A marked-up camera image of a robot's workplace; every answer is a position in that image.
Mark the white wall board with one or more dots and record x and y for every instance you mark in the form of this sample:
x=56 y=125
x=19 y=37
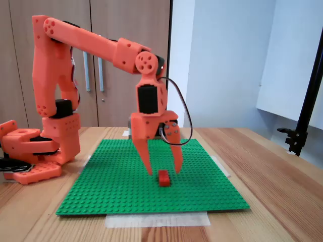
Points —
x=285 y=75

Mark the red lego block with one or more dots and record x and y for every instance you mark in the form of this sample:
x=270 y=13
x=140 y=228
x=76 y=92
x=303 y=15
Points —
x=164 y=177

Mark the open cardboard box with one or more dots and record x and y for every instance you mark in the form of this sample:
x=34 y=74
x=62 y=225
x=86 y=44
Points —
x=130 y=121

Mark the masking tape strip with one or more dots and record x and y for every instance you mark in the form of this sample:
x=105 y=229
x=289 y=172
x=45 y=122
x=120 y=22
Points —
x=125 y=133
x=291 y=153
x=84 y=165
x=222 y=167
x=156 y=219

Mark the black stand with clamp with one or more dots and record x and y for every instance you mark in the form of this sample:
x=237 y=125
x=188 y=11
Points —
x=295 y=140

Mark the wooden cabinet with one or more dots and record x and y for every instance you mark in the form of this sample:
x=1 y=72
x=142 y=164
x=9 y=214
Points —
x=118 y=100

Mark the green lego baseplate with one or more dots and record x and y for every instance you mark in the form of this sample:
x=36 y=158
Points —
x=126 y=194

